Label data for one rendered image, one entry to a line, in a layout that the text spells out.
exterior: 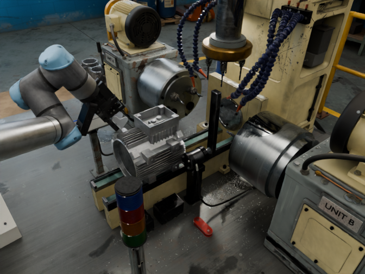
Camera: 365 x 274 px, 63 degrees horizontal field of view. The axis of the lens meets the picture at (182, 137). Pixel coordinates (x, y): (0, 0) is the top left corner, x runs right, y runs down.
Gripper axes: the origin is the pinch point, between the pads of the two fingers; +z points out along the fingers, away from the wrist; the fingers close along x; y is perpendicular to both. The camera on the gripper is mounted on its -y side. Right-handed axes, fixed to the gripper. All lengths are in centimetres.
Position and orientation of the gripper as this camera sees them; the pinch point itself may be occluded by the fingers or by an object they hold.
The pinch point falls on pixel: (118, 131)
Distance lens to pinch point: 105.9
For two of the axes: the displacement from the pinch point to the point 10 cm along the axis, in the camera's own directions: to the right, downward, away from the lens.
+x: -6.1, -4.8, 6.4
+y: 6.9, -7.1, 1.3
